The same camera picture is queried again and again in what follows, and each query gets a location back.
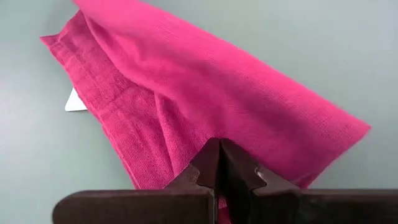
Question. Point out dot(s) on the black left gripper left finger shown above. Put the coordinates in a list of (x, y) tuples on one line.
[(199, 199)]

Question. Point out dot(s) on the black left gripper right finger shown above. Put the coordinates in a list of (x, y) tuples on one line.
[(267, 202)]

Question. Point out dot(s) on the magenta towel with white label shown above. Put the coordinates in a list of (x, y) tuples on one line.
[(202, 87)]

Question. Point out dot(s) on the green table mat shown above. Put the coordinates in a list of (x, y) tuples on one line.
[(342, 46)]

